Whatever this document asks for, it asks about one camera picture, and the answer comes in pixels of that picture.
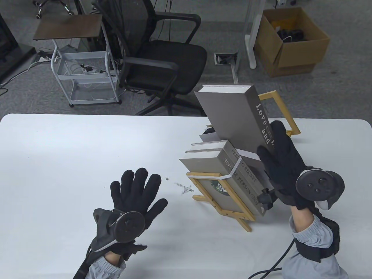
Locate person's left hand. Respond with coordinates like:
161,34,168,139
110,168,168,227

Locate person's right hand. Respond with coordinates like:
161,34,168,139
257,121,308,210

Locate wooden book rack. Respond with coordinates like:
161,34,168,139
186,91,301,232

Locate thick grey book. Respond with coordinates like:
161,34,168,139
194,84,276,153

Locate person's right forearm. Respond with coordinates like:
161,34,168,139
281,205,349,279

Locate black right forearm band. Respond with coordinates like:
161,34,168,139
296,214,341,261

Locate black left forearm band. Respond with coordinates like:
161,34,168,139
73,244,96,279

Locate grey book pictured spine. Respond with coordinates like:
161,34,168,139
191,140,266,201

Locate black spine white book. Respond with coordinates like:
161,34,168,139
199,127,218,143

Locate black left hand controller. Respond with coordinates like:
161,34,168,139
91,208,146,252

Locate black hand controller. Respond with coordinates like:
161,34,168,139
296,168,345,210
91,208,146,252

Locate black right hand controller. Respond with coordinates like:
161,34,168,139
296,168,345,210

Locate grey metal desk foot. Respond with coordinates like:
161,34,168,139
230,52,242,86

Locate brown cardboard box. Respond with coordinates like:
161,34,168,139
254,7,330,77

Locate white desk leg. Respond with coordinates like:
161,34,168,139
244,0,266,69

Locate metal floor socket box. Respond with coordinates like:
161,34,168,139
214,52,239,66

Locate black mesh office chair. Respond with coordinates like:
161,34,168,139
92,0,207,117

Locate white cart wooden top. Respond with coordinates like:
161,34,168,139
33,14,122,108

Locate black cabinet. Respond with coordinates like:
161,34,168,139
0,13,36,83

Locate office chair wheel base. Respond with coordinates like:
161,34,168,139
33,0,74,20

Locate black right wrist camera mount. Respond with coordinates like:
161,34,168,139
257,188,279,210

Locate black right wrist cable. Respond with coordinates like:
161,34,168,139
247,238,294,279

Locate black cable bundle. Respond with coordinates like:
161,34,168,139
276,28,305,43

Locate tangled cables and chargers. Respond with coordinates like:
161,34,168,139
70,62,108,76

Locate white floor cable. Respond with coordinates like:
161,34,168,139
0,60,44,87

